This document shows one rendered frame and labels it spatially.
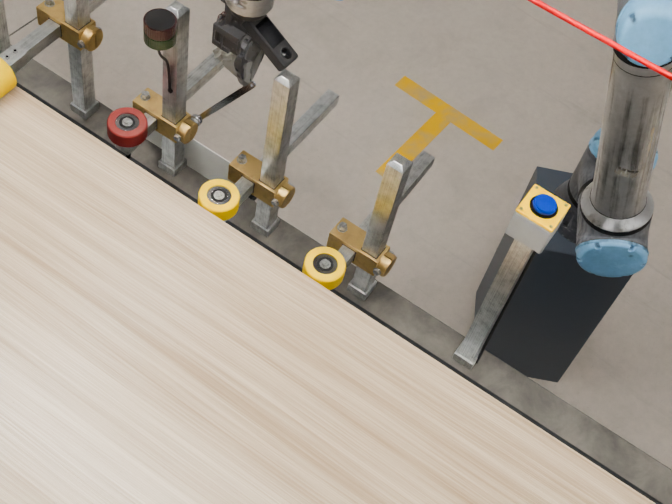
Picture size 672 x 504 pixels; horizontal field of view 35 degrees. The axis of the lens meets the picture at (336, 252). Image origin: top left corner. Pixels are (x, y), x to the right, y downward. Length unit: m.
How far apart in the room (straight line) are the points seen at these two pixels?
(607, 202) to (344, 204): 1.19
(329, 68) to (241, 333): 1.80
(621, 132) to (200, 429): 0.94
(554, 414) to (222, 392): 0.70
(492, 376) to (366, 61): 1.69
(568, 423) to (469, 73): 1.77
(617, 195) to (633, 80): 0.32
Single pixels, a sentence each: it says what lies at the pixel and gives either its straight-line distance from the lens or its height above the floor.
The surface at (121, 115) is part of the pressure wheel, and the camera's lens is 2.18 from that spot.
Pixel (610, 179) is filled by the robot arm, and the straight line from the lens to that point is 2.16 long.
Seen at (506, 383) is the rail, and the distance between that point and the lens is 2.18.
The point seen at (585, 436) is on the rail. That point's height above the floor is 0.70.
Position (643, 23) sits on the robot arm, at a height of 1.40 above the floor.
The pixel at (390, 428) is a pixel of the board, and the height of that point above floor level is 0.90.
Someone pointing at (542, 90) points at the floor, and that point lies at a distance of 3.71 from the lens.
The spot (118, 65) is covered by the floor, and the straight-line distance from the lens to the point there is 3.51.
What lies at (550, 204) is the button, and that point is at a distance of 1.76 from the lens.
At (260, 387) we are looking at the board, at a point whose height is 0.90.
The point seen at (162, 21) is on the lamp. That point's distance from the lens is 1.97.
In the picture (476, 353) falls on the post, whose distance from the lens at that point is 2.13.
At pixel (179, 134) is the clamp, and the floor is 0.86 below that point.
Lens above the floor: 2.55
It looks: 55 degrees down
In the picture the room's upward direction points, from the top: 14 degrees clockwise
